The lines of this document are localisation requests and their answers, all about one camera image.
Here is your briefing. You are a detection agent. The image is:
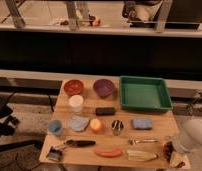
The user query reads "dark red grape bunch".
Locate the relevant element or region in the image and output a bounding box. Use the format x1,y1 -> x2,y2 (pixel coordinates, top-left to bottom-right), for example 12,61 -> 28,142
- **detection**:
163,142 -> 186,168

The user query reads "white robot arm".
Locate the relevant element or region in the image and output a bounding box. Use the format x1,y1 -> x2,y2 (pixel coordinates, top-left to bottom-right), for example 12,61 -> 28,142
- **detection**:
172,118 -> 202,154

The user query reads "white paper cup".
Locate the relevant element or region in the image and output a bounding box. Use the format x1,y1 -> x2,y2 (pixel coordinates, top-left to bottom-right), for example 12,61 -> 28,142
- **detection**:
68,95 -> 84,113

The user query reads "small metal cup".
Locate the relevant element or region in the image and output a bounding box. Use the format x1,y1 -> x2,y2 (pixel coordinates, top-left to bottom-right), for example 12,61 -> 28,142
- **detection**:
111,120 -> 124,136

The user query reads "blue plastic cup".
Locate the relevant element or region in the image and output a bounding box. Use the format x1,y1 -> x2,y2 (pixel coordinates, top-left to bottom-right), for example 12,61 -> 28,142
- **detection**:
48,120 -> 63,136

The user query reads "purple bowl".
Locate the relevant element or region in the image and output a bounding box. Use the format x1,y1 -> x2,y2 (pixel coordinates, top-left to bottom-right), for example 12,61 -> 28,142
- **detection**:
93,79 -> 115,98

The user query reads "black rectangular block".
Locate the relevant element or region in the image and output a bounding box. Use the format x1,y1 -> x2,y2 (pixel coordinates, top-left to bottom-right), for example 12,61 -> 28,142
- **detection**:
95,107 -> 116,116

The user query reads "red bowl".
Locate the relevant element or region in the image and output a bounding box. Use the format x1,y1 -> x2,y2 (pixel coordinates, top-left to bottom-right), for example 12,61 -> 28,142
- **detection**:
64,80 -> 84,96

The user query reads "green plastic tray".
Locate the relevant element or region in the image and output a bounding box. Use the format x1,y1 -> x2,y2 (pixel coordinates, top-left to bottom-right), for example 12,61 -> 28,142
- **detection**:
119,76 -> 173,113

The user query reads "red yellow apple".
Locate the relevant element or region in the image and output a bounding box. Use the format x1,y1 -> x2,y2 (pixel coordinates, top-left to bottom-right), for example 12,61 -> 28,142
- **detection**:
90,119 -> 103,133

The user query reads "grey blue cloth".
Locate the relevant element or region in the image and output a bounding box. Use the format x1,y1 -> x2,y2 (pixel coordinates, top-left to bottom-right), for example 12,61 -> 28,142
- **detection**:
67,116 -> 90,132

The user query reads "wooden table board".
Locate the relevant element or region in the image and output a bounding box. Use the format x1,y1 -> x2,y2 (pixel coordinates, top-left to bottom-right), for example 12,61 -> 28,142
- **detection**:
38,78 -> 192,170

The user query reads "blue sponge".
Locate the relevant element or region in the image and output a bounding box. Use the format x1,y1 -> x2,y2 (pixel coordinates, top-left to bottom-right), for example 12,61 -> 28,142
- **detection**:
132,118 -> 152,130

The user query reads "silver fork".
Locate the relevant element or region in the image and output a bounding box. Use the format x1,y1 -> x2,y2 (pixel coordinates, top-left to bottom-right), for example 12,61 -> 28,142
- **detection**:
128,139 -> 158,145

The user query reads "orange carrot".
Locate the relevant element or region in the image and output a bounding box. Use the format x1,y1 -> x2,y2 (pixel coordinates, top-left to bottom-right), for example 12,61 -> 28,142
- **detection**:
94,149 -> 123,158

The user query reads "black office chair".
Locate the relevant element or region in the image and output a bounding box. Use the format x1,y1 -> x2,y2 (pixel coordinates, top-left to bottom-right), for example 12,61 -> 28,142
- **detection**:
0,97 -> 43,152

